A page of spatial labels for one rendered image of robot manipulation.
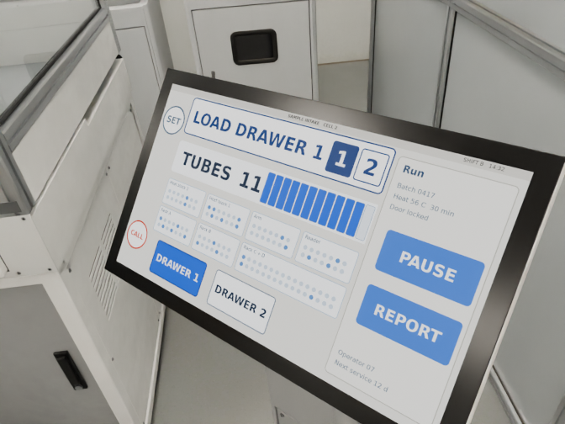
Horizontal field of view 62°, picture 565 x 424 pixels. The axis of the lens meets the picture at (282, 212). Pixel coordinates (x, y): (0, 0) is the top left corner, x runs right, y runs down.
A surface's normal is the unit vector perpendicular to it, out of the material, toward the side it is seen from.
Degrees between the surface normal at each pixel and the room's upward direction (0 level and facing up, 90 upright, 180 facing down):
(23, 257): 90
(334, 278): 50
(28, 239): 90
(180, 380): 0
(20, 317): 90
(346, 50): 90
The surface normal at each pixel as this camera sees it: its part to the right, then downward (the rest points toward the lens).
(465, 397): -0.50, -0.11
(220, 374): -0.07, -0.80
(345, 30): 0.09, 0.59
